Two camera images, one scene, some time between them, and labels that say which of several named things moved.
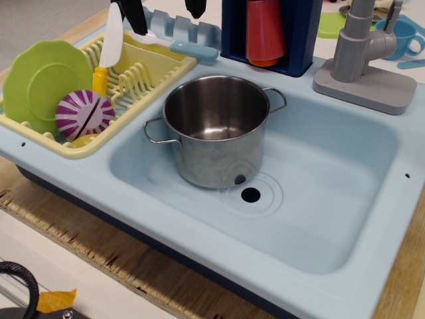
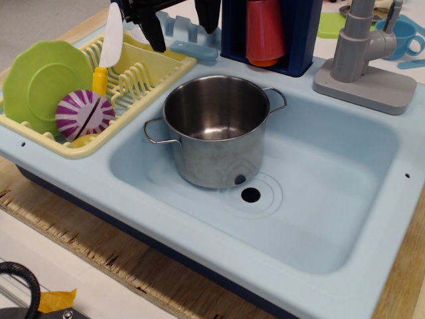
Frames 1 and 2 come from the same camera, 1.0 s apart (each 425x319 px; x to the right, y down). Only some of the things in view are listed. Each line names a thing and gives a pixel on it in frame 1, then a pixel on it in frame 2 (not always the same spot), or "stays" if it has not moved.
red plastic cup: [265, 38] stays
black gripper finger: [133, 10] → [149, 21]
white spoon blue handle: [180, 47] stays
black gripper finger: [196, 7] → [208, 12]
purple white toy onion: [82, 112] stays
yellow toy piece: [80, 141] stays
